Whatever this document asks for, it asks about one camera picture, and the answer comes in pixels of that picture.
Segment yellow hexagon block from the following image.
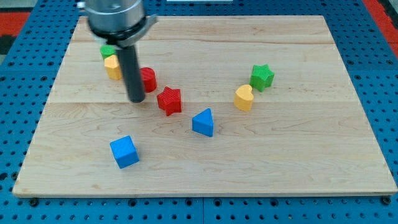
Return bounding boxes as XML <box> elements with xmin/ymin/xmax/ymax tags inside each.
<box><xmin>104</xmin><ymin>55</ymin><xmax>122</xmax><ymax>80</ymax></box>

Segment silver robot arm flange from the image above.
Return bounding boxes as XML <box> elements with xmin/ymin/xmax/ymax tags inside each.
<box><xmin>77</xmin><ymin>0</ymin><xmax>157</xmax><ymax>49</ymax></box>

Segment red circle block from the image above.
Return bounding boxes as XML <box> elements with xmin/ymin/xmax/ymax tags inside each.
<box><xmin>140</xmin><ymin>67</ymin><xmax>157</xmax><ymax>93</ymax></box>

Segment green circle block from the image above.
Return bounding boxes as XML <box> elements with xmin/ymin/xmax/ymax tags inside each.
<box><xmin>99</xmin><ymin>45</ymin><xmax>116</xmax><ymax>60</ymax></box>

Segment blue triangle block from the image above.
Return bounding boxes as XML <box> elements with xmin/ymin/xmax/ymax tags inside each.
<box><xmin>192</xmin><ymin>108</ymin><xmax>214</xmax><ymax>137</ymax></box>

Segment red star block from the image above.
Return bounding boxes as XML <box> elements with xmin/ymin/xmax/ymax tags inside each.
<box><xmin>157</xmin><ymin>86</ymin><xmax>182</xmax><ymax>116</ymax></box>

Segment light wooden board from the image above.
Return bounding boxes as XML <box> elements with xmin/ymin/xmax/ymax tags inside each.
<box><xmin>13</xmin><ymin>16</ymin><xmax>397</xmax><ymax>198</ymax></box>

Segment yellow heart block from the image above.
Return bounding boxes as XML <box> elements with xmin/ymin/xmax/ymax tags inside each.
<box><xmin>234</xmin><ymin>85</ymin><xmax>254</xmax><ymax>111</ymax></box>

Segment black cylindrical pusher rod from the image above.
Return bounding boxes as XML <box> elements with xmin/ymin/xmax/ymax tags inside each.
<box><xmin>116</xmin><ymin>45</ymin><xmax>145</xmax><ymax>103</ymax></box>

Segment green star block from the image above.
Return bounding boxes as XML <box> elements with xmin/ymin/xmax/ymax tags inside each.
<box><xmin>249</xmin><ymin>64</ymin><xmax>274</xmax><ymax>92</ymax></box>

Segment blue cube block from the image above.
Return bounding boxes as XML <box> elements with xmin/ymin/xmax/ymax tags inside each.
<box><xmin>109</xmin><ymin>136</ymin><xmax>139</xmax><ymax>169</ymax></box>

